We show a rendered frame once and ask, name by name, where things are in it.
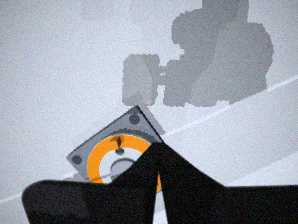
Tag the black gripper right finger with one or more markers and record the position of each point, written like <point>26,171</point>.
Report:
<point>193,197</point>

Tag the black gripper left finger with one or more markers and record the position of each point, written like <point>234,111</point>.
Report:
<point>129,199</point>

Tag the orange ring-shaped plate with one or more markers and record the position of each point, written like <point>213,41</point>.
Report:
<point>103,155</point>

